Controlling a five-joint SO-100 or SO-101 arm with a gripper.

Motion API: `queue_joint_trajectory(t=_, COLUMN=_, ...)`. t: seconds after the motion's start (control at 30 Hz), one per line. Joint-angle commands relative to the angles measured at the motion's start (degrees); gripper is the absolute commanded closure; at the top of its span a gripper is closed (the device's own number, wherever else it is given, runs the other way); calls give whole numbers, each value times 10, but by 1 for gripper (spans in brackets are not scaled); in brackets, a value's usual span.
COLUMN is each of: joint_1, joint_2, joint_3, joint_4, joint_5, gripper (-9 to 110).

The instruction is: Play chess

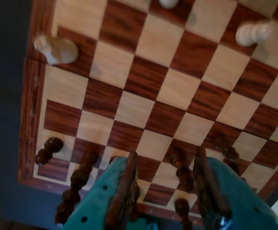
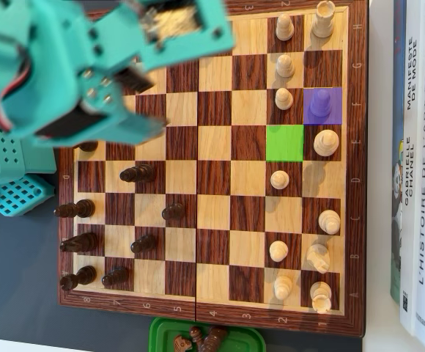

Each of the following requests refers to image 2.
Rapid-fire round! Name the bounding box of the dark wooden chess piece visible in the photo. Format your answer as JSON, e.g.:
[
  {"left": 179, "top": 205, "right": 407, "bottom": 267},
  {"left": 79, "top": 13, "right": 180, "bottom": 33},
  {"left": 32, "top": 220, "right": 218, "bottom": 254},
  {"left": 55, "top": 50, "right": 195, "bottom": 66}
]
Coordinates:
[{"left": 200, "top": 326, "right": 229, "bottom": 352}]

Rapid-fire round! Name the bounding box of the white wooden king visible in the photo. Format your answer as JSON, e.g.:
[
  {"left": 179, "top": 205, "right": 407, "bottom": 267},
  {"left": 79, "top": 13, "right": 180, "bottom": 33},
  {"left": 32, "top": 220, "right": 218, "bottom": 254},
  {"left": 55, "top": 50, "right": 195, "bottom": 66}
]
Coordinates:
[{"left": 313, "top": 129, "right": 340, "bottom": 158}]

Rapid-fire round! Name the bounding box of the white Gabrielle Chanel book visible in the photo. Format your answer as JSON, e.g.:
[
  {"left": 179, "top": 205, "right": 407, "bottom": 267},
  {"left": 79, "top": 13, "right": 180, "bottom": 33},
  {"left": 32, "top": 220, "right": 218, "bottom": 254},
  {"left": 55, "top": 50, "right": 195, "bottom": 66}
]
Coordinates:
[{"left": 399, "top": 0, "right": 418, "bottom": 337}]

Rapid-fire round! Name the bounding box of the dark wooden queen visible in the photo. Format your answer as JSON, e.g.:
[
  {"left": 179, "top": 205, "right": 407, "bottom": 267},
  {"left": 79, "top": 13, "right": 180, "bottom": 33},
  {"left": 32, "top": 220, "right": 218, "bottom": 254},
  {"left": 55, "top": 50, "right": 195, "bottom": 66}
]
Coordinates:
[{"left": 119, "top": 164, "right": 155, "bottom": 183}]

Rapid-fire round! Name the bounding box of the wooden chess board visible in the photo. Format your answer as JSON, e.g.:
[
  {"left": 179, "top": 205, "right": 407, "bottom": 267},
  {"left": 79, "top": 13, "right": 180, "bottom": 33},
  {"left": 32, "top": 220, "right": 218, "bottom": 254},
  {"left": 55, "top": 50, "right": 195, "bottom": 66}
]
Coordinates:
[{"left": 57, "top": 0, "right": 368, "bottom": 339}]

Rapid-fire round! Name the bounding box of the dark grey desk mat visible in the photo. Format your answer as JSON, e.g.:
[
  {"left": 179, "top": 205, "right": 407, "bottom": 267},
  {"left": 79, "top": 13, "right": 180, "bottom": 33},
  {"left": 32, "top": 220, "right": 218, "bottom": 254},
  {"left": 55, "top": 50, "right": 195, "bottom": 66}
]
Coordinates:
[{"left": 0, "top": 197, "right": 363, "bottom": 352}]

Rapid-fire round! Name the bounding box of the dark wooden pawn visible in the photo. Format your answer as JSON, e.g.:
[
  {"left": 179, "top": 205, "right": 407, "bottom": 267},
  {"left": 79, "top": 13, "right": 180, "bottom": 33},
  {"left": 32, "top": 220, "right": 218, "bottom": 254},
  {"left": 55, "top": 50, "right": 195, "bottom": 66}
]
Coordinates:
[
  {"left": 189, "top": 326, "right": 206, "bottom": 344},
  {"left": 101, "top": 266, "right": 130, "bottom": 288},
  {"left": 161, "top": 202, "right": 186, "bottom": 221},
  {"left": 130, "top": 234, "right": 158, "bottom": 254}
]

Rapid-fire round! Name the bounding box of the red white black servo cable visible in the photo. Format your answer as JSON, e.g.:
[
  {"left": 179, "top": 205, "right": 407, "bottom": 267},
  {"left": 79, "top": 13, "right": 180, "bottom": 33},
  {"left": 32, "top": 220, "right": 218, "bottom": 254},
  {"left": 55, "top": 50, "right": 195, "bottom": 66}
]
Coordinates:
[{"left": 0, "top": 29, "right": 34, "bottom": 131}]

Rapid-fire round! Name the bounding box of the white wooden bishop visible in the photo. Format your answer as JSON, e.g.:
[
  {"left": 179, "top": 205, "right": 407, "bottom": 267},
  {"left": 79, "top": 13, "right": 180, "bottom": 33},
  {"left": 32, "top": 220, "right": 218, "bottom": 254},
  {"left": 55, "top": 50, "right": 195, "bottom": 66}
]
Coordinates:
[{"left": 317, "top": 209, "right": 341, "bottom": 235}]

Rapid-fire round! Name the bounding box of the white wooden knight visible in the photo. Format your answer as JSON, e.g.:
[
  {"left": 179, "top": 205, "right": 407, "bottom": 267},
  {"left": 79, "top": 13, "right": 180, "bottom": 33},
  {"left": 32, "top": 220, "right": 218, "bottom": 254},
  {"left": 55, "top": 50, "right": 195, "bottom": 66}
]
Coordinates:
[{"left": 306, "top": 243, "right": 330, "bottom": 274}]

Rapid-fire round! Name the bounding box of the turquoise wrist camera mount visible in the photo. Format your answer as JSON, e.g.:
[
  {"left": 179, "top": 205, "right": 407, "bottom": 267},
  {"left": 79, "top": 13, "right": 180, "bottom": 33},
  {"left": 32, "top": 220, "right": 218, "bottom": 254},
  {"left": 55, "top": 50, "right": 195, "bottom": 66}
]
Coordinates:
[{"left": 87, "top": 0, "right": 235, "bottom": 73}]

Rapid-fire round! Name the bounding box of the green plastic tray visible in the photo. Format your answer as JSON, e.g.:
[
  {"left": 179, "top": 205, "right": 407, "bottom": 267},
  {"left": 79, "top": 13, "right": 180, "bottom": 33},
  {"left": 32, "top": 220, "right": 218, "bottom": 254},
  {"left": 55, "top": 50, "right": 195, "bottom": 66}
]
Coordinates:
[{"left": 149, "top": 317, "right": 267, "bottom": 352}]

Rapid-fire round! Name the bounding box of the dark wooden bishop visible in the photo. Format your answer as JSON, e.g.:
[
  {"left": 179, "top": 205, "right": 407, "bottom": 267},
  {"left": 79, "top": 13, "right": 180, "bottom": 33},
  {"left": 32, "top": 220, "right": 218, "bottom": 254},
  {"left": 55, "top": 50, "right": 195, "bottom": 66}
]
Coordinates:
[{"left": 53, "top": 199, "right": 96, "bottom": 220}]

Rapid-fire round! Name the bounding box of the white wooden pawn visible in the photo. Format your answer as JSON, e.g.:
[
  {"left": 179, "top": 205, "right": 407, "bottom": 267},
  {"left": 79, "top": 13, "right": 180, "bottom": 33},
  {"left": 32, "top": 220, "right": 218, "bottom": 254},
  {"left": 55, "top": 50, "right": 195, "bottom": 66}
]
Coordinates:
[
  {"left": 273, "top": 275, "right": 294, "bottom": 300},
  {"left": 275, "top": 54, "right": 296, "bottom": 78},
  {"left": 274, "top": 87, "right": 294, "bottom": 111},
  {"left": 270, "top": 170, "right": 290, "bottom": 191},
  {"left": 275, "top": 13, "right": 295, "bottom": 42},
  {"left": 269, "top": 240, "right": 289, "bottom": 263}
]

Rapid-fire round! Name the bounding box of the dark wooden rook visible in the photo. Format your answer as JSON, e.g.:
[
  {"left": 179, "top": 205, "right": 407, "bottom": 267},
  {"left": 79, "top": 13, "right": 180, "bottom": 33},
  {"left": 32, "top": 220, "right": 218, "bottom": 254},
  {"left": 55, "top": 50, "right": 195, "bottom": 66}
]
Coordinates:
[{"left": 59, "top": 265, "right": 97, "bottom": 293}]

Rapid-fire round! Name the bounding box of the white wooden rook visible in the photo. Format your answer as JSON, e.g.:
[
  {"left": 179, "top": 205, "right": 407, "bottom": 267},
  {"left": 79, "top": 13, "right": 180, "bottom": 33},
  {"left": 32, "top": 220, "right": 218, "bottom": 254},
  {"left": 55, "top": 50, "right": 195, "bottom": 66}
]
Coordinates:
[
  {"left": 311, "top": 0, "right": 336, "bottom": 39},
  {"left": 309, "top": 281, "right": 333, "bottom": 315}
]

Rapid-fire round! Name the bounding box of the turquoise perforated robot base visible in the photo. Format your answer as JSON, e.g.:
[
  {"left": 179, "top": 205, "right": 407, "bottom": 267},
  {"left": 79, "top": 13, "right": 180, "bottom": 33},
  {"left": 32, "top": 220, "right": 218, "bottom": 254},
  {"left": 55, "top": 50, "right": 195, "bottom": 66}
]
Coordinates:
[{"left": 0, "top": 115, "right": 58, "bottom": 218}]

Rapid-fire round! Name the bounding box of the turquoise gripper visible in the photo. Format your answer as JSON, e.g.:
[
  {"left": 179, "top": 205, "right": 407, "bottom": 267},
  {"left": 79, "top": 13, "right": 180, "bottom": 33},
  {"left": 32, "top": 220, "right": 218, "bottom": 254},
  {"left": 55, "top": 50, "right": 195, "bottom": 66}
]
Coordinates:
[{"left": 32, "top": 65, "right": 166, "bottom": 147}]

